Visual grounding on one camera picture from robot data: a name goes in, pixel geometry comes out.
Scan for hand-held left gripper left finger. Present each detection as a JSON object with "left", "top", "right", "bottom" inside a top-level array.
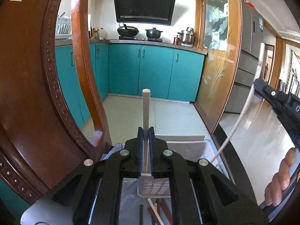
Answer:
[{"left": 52, "top": 127, "right": 144, "bottom": 225}]

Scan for person's right hand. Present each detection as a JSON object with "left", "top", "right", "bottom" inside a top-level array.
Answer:
[{"left": 265, "top": 147, "right": 297, "bottom": 207}]

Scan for black range hood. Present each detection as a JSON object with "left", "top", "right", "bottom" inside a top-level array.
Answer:
[{"left": 112, "top": 0, "right": 177, "bottom": 26}]

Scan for carved wooden chair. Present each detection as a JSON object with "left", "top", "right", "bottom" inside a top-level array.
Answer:
[{"left": 0, "top": 0, "right": 113, "bottom": 207}]

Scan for wood framed glass door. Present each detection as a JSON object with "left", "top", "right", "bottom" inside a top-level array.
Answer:
[{"left": 193, "top": 0, "right": 243, "bottom": 134}]

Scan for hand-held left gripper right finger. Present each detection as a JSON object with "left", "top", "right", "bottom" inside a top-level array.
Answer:
[{"left": 149, "top": 127, "right": 269, "bottom": 225}]

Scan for black cooking pot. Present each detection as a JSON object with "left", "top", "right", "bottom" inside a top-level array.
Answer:
[{"left": 145, "top": 27, "right": 163, "bottom": 38}]

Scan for stainless steel pot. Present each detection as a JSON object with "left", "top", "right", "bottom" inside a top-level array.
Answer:
[{"left": 177, "top": 27, "right": 195, "bottom": 45}]

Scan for white cable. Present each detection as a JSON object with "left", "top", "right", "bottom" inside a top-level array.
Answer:
[{"left": 210, "top": 43, "right": 263, "bottom": 164}]

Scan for teal lower cabinets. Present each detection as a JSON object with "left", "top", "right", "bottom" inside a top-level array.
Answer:
[{"left": 55, "top": 43, "right": 207, "bottom": 129}]

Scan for gas stove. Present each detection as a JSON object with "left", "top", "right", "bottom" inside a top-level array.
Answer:
[{"left": 110, "top": 36, "right": 170, "bottom": 44}]

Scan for silver refrigerator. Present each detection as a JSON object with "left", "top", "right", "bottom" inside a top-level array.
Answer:
[{"left": 224, "top": 1, "right": 264, "bottom": 114}]

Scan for white slotted utensil basket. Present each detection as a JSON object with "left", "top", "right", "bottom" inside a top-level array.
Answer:
[{"left": 136, "top": 172, "right": 171, "bottom": 198}]

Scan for dark brown chopstick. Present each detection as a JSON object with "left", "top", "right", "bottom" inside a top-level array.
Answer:
[{"left": 156, "top": 198, "right": 166, "bottom": 225}]

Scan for white dish rack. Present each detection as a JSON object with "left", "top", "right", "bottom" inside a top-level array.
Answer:
[{"left": 55, "top": 12, "right": 73, "bottom": 39}]

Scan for row of condiment bottles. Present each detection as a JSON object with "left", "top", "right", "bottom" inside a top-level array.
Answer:
[{"left": 90, "top": 27, "right": 106, "bottom": 40}]

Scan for slim beige chopstick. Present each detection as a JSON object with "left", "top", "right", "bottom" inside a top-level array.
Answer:
[{"left": 147, "top": 198, "right": 165, "bottom": 225}]

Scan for black wok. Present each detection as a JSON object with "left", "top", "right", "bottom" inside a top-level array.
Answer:
[{"left": 117, "top": 23, "right": 140, "bottom": 37}]

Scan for reddish brown chopstick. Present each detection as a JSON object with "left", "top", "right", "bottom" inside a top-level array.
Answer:
[{"left": 160, "top": 198, "right": 174, "bottom": 225}]

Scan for thick beige chopstick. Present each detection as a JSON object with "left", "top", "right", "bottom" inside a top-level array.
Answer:
[{"left": 142, "top": 88, "right": 152, "bottom": 174}]

